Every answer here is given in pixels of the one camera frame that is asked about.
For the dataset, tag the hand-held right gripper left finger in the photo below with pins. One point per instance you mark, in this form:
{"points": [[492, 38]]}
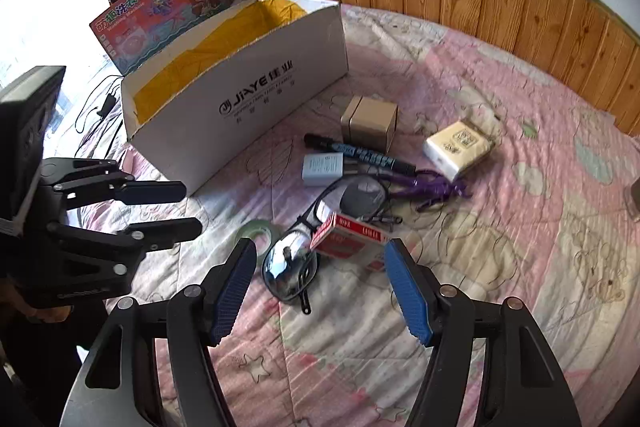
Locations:
{"points": [[232, 297]]}

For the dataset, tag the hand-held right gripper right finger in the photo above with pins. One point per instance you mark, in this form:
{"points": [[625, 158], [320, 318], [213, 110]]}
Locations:
{"points": [[407, 292]]}

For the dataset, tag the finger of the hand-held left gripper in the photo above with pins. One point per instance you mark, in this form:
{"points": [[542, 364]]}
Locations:
{"points": [[170, 229], [150, 192]]}

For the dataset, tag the black-framed glasses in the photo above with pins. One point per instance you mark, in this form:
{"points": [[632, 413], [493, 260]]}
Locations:
{"points": [[287, 264]]}

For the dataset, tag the green tape roll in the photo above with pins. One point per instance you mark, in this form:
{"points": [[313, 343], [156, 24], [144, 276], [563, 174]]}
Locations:
{"points": [[250, 225]]}

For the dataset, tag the purple horned toy figure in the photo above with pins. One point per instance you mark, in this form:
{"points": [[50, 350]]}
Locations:
{"points": [[435, 189]]}

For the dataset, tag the white cardboard box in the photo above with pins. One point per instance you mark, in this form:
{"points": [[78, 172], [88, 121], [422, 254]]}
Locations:
{"points": [[260, 107]]}

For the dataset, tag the black marker pen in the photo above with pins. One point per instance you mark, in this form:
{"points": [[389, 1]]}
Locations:
{"points": [[360, 153]]}

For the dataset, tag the white charger plug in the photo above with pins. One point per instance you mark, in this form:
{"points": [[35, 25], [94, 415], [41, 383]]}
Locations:
{"points": [[322, 169]]}

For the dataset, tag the cream tissue packet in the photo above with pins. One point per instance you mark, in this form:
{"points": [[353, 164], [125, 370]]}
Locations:
{"points": [[457, 149]]}

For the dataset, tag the small brown cardboard box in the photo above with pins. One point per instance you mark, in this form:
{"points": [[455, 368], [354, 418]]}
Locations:
{"points": [[370, 124]]}

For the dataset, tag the pink printed blanket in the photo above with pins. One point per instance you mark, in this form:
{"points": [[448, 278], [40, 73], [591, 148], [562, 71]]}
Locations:
{"points": [[500, 282]]}

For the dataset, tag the pink toy box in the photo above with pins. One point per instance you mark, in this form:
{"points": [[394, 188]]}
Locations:
{"points": [[165, 2]]}

